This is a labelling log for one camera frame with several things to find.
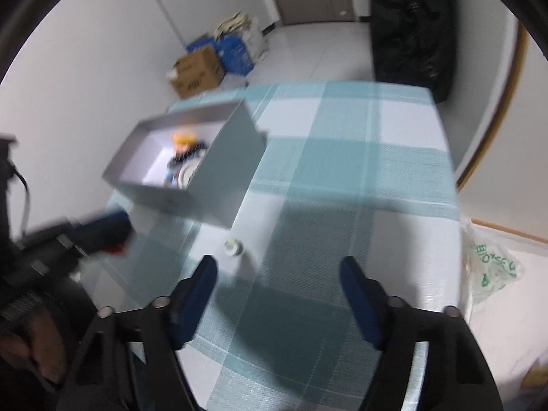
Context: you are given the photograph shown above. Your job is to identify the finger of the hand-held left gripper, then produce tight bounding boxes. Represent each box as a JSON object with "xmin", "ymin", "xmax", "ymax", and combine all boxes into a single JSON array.
[{"xmin": 64, "ymin": 210, "xmax": 134, "ymax": 254}]

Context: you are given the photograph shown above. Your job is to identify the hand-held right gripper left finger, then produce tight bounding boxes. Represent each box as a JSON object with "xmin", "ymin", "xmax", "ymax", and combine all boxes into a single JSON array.
[{"xmin": 55, "ymin": 254, "xmax": 219, "ymax": 411}]

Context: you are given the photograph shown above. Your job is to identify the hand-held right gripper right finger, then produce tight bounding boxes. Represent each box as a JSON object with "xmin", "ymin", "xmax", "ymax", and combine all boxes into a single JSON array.
[{"xmin": 339, "ymin": 256, "xmax": 503, "ymax": 411}]

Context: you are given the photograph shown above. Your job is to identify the round white badge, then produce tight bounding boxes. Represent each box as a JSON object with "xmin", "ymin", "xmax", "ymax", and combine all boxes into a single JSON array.
[{"xmin": 179, "ymin": 165, "xmax": 201, "ymax": 189}]

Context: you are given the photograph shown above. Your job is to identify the black spiral hair tie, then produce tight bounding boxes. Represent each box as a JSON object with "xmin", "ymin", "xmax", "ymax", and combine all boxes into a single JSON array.
[{"xmin": 177, "ymin": 143, "xmax": 208, "ymax": 160}]

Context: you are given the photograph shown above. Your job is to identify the grey cardboard box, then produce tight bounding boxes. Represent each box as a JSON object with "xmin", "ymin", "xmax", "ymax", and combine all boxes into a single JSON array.
[{"xmin": 101, "ymin": 98, "xmax": 268, "ymax": 228}]

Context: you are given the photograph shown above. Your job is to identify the person's left hand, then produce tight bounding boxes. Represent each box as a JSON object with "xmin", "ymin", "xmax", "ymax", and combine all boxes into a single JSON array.
[{"xmin": 0, "ymin": 297, "xmax": 75, "ymax": 390}]

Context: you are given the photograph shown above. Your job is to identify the teal checkered tablecloth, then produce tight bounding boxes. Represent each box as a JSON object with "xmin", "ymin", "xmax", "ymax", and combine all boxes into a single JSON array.
[{"xmin": 81, "ymin": 80, "xmax": 472, "ymax": 411}]

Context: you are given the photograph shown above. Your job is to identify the plastic bag with green print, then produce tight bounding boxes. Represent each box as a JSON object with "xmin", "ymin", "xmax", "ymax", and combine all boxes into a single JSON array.
[{"xmin": 460, "ymin": 218, "xmax": 525, "ymax": 309}]

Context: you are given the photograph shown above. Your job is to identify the brown cardboard box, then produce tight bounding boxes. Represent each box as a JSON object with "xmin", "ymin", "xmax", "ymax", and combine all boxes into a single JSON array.
[{"xmin": 168, "ymin": 46, "xmax": 226, "ymax": 99}]

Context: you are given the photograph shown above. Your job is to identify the blue carton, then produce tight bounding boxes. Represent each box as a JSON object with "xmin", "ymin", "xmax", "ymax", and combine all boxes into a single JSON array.
[{"xmin": 187, "ymin": 34, "xmax": 255, "ymax": 75}]

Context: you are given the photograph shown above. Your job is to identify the white bags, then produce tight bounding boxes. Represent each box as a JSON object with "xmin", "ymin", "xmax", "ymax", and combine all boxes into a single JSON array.
[{"xmin": 214, "ymin": 12, "xmax": 270, "ymax": 61}]

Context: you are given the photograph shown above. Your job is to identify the black bag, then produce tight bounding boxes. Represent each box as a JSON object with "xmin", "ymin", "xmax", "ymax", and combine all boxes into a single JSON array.
[{"xmin": 369, "ymin": 0, "xmax": 455, "ymax": 103}]

